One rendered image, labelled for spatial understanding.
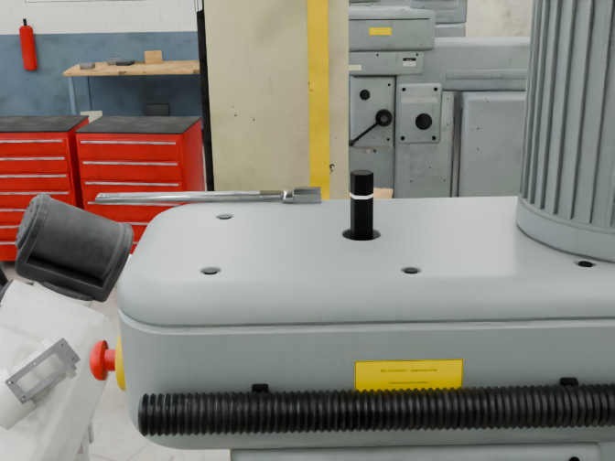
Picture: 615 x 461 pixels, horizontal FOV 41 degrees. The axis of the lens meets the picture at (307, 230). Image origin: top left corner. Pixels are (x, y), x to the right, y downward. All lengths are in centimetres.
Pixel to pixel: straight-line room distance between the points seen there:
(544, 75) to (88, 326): 74
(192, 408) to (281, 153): 190
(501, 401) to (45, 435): 70
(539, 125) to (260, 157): 183
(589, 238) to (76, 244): 75
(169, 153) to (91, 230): 419
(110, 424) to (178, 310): 344
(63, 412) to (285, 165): 150
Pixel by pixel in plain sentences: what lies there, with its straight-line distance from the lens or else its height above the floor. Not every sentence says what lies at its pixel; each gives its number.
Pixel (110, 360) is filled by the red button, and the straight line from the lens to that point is 84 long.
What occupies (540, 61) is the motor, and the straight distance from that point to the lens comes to 75.
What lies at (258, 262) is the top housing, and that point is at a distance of 71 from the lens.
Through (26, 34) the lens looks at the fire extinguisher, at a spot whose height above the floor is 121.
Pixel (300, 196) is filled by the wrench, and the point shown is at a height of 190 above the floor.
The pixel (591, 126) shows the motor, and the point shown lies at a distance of 72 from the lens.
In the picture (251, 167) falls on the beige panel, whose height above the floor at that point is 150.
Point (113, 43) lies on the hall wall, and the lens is 1001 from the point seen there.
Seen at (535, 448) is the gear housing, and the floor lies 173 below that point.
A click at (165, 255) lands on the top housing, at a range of 74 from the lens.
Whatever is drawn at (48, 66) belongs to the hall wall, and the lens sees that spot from 1024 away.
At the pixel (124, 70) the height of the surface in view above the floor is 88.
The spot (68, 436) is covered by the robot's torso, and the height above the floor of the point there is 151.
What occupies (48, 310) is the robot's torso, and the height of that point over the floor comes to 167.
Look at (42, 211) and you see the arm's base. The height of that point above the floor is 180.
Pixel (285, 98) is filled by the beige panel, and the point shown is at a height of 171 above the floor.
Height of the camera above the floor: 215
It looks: 19 degrees down
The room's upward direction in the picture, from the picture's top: 1 degrees counter-clockwise
